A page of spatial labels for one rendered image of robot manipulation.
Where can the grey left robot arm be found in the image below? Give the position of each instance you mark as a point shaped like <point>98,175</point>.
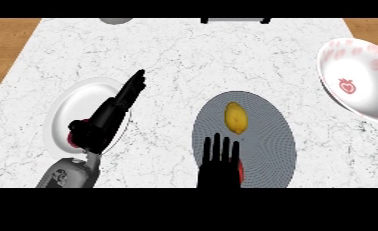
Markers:
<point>68,175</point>

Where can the yellow lemon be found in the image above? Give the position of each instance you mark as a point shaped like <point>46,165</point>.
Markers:
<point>237,118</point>

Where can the grey round object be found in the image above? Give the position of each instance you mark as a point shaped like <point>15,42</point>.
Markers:
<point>117,20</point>

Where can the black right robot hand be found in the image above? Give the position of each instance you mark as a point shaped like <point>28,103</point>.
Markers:
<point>219,171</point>

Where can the white bowl with red print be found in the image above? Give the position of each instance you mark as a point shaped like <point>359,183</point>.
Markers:
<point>352,75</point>

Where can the grey oval placemat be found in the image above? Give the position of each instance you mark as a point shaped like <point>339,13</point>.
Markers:
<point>266,135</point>

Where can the white round plate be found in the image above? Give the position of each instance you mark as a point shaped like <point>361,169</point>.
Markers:
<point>82,103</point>

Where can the dark grey appliance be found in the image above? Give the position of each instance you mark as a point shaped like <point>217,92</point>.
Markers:
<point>237,19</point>

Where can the red bell pepper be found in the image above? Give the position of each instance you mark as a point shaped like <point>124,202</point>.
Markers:
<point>241,171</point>

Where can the red fruit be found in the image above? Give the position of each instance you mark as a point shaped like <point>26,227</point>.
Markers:
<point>70,139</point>

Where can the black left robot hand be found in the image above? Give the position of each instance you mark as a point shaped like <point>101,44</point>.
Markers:
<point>105,121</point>

